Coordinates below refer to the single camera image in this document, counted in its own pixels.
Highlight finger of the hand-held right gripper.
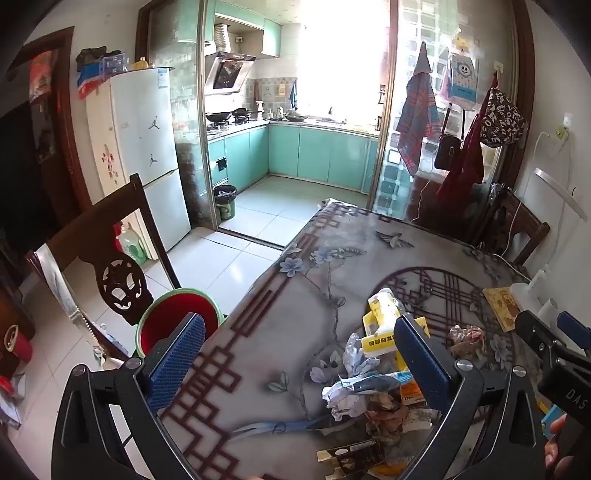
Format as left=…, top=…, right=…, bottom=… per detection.
left=515, top=310, right=568, bottom=365
left=556, top=311, right=591, bottom=358

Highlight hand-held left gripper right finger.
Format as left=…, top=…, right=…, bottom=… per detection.
left=394, top=314, right=541, bottom=480

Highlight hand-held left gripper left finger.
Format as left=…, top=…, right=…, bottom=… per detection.
left=51, top=313, right=206, bottom=480

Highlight yellow medicine box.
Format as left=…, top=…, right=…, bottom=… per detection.
left=361, top=288, right=430, bottom=358

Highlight red bucket with green rim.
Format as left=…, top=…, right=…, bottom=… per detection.
left=135, top=287, right=227, bottom=358

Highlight black shoulder bag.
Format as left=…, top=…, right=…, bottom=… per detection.
left=434, top=104, right=462, bottom=169

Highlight green kitchen trash can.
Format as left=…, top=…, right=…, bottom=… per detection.
left=213, top=185, right=238, bottom=220

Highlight person's right hand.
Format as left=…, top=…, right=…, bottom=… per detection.
left=545, top=436, right=571, bottom=479

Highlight blue packet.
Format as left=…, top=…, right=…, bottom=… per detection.
left=541, top=406, right=568, bottom=439

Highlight white plastic holder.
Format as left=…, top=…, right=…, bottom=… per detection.
left=508, top=270, right=561, bottom=324

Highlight yellow booklet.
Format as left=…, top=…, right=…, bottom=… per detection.
left=482, top=287, right=522, bottom=332

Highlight crumpled pink paper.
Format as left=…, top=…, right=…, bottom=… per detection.
left=449, top=324, right=485, bottom=358

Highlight blue face mask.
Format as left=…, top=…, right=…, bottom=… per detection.
left=339, top=371, right=402, bottom=394

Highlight crumpled silver white wrapper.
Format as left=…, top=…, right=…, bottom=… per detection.
left=344, top=332, right=380, bottom=376

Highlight dark carved wooden chair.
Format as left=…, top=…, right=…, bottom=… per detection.
left=25, top=173, right=183, bottom=365

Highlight plain wooden chair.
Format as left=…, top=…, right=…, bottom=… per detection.
left=475, top=185, right=550, bottom=266

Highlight dark snack packet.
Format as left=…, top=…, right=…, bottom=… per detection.
left=318, top=440, right=384, bottom=476

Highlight green detergent bottle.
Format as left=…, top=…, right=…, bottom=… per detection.
left=115, top=224, right=147, bottom=266

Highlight red bag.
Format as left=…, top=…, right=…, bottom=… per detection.
left=0, top=323, right=34, bottom=365

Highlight red apron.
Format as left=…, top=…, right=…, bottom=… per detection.
left=436, top=76, right=499, bottom=208

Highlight white refrigerator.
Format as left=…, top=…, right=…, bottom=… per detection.
left=85, top=67, right=192, bottom=259

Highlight black white patterned tote bag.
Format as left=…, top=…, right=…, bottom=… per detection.
left=480, top=88, right=527, bottom=148

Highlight teal lower kitchen cabinets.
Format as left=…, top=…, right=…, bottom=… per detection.
left=206, top=121, right=384, bottom=195

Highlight teal kitchen cabinets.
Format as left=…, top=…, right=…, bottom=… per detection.
left=215, top=0, right=282, bottom=58
left=206, top=121, right=384, bottom=195

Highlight plaid hanging towel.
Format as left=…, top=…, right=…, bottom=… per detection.
left=396, top=41, right=441, bottom=176

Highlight glass sliding door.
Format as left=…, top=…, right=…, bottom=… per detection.
left=139, top=0, right=207, bottom=232

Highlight blue white cartoon bag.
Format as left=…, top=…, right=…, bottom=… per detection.
left=448, top=51, right=478, bottom=109

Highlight range hood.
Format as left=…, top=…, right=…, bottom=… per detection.
left=204, top=52, right=257, bottom=95

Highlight blue red box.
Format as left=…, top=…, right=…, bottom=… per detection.
left=76, top=60, right=112, bottom=99

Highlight clear plastic container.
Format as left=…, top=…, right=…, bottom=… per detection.
left=99, top=53, right=130, bottom=75

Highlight teal upper kitchen cabinets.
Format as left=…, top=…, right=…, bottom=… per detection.
left=215, top=0, right=282, bottom=58

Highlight white wall bar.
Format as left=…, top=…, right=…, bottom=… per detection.
left=534, top=168, right=583, bottom=217

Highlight white cable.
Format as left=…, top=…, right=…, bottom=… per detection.
left=503, top=131, right=561, bottom=259

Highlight red wall poster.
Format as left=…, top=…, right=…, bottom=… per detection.
left=30, top=51, right=57, bottom=104

